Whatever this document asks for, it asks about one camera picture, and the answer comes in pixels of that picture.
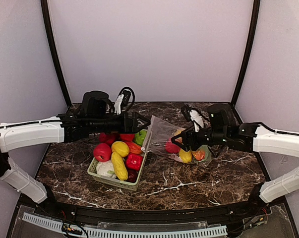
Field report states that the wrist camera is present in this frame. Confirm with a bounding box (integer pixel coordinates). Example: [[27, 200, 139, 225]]
[[181, 104, 204, 132], [114, 86, 135, 115]]

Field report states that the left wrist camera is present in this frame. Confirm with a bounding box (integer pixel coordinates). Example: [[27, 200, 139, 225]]
[[114, 86, 135, 115]]

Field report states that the clear dotted zip bag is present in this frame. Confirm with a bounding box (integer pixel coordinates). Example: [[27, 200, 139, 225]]
[[141, 116, 212, 166]]

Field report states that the red toy bell pepper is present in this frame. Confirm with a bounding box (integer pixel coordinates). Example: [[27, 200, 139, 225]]
[[125, 153, 143, 171]]

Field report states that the white slotted cable duct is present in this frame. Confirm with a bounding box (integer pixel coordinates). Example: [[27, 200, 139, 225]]
[[22, 212, 228, 238]]

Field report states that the white toy garlic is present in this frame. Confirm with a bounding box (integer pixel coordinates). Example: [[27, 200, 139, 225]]
[[96, 160, 117, 179]]

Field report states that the yellow toy mango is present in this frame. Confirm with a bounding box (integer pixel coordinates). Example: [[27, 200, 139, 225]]
[[179, 149, 192, 163]]

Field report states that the dark red toy fruit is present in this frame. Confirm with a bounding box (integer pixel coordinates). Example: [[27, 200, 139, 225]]
[[126, 169, 138, 183]]

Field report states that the pale green plastic basket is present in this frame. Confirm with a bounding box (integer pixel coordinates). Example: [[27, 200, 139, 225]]
[[86, 128, 152, 191]]

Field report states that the red toy tomato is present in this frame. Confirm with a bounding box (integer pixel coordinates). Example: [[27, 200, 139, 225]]
[[120, 133, 135, 141], [93, 143, 112, 162]]

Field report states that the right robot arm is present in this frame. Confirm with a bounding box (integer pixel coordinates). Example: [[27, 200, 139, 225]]
[[171, 104, 299, 206]]

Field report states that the orange green toy mango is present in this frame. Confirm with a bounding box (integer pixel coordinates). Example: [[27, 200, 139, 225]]
[[191, 149, 205, 161]]

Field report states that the red toy apple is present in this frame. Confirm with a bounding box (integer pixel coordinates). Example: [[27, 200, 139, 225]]
[[165, 139, 180, 154]]

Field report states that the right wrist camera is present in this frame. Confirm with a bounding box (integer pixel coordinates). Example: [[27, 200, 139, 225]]
[[181, 104, 204, 132]]

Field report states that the black front rail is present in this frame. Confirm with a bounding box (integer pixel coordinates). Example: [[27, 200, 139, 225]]
[[35, 202, 269, 224]]

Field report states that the orange toy bitter gourd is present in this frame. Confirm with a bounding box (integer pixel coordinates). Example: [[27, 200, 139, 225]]
[[125, 141, 143, 155]]

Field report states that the yellow toy corn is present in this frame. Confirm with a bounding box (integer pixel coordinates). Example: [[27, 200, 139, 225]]
[[111, 152, 128, 181]]

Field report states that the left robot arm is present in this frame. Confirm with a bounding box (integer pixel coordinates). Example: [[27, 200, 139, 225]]
[[0, 87, 150, 204]]

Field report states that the yellow toy lemon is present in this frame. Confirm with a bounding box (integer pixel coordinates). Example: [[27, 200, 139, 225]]
[[111, 141, 130, 158]]

